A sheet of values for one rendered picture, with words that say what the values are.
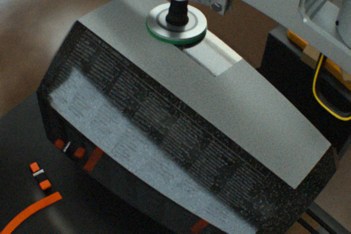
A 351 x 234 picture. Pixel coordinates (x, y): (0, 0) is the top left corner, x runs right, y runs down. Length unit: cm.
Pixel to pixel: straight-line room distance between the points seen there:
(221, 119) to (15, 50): 186
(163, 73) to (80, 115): 34
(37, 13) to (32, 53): 45
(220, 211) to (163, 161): 26
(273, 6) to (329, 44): 20
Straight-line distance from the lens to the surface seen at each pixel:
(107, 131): 152
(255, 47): 290
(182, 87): 143
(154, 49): 153
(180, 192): 140
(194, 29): 158
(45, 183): 214
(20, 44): 294
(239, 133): 135
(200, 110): 138
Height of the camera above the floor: 192
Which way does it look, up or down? 51 degrees down
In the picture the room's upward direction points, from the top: 8 degrees clockwise
